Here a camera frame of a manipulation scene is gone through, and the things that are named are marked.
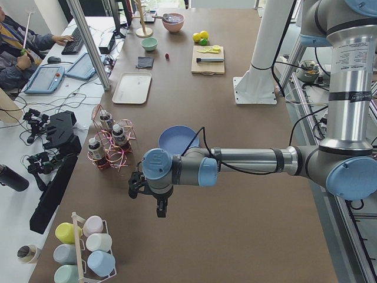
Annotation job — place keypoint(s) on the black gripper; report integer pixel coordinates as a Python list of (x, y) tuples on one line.
[(160, 197)]

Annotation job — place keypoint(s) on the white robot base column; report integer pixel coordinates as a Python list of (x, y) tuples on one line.
[(257, 85)]

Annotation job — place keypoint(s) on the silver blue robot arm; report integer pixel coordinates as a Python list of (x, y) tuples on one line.
[(342, 162)]

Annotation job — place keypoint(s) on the blue plate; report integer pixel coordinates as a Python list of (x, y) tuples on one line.
[(175, 139)]

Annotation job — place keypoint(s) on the pink cup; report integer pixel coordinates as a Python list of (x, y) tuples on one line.
[(93, 225)]

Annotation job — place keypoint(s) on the white cup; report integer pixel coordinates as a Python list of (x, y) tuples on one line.
[(99, 242)]

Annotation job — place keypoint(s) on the blue cup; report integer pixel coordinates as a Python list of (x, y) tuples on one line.
[(101, 263)]

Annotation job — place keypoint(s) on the dark bottle middle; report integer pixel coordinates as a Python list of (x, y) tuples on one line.
[(118, 135)]

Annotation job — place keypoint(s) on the dark bottle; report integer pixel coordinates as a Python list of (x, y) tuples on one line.
[(96, 149), (106, 120), (118, 135)]

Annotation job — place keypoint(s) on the dark bottle front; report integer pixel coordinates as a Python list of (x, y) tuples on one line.
[(96, 149)]

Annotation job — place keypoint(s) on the white cup rack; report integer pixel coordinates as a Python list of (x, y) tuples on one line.
[(81, 247)]

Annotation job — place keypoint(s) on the yellow cup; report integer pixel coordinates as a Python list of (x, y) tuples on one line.
[(65, 233)]

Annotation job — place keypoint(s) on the dark bottle back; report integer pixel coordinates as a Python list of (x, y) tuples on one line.
[(106, 120)]

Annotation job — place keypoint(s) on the grey cup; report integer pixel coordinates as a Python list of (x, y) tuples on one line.
[(65, 254)]

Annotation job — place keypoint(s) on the pale green cup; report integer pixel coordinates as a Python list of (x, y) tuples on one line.
[(66, 274)]

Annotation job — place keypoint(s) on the black stand equipment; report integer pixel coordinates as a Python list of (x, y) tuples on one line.
[(53, 174)]

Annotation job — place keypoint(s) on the beige tray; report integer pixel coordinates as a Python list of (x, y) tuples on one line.
[(132, 88)]

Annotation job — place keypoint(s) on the tape roll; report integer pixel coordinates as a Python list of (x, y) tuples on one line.
[(28, 254)]

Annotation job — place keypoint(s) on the dark grey cloth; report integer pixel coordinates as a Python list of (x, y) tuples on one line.
[(145, 62)]

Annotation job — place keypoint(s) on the wooden cutting board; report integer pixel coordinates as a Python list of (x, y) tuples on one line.
[(207, 68)]

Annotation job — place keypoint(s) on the black water bottle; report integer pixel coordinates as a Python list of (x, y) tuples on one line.
[(12, 179)]

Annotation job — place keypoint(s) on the blue teach pendant right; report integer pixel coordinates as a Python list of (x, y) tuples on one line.
[(82, 68)]

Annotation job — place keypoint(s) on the blue teach pendant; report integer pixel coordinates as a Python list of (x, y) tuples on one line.
[(82, 68), (45, 80)]

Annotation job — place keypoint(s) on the green small bowl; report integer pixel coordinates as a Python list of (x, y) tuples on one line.
[(149, 44)]

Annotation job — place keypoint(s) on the lemon slices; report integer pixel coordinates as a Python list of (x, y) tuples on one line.
[(215, 49)]

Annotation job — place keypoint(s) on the green lime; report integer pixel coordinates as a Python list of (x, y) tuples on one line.
[(203, 42)]

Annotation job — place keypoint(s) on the blue teach pendant left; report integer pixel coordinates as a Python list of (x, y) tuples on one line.
[(45, 80)]

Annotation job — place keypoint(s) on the yellow lemon left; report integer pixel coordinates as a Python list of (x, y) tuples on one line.
[(196, 37)]

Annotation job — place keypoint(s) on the yellow lemon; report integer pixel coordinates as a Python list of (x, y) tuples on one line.
[(204, 34), (196, 37)]

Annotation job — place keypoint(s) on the wooden mug tree stand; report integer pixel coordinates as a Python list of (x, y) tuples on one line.
[(144, 31)]

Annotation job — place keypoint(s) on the black box device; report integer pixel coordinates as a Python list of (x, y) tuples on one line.
[(107, 42)]

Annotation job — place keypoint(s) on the yellow lemon right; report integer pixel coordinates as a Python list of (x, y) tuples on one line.
[(204, 34)]

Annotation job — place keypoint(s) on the black keyboard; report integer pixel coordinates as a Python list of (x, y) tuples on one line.
[(73, 47)]

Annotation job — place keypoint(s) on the black computer mouse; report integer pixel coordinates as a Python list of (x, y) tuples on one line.
[(53, 60)]

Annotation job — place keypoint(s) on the pink bowl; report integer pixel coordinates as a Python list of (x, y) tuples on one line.
[(176, 26)]

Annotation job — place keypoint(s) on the metal ice scoop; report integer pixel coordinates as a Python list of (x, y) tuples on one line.
[(170, 18)]

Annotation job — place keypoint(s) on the seated person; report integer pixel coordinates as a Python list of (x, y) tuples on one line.
[(22, 51)]

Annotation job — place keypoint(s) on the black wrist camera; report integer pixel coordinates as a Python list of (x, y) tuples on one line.
[(136, 184)]

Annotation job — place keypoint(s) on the copper wire bottle basket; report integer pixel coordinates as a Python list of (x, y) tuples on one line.
[(115, 156)]

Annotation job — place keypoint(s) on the black handled knife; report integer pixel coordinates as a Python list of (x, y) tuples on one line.
[(210, 60)]

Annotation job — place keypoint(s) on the aluminium frame post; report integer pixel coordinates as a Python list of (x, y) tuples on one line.
[(78, 15)]

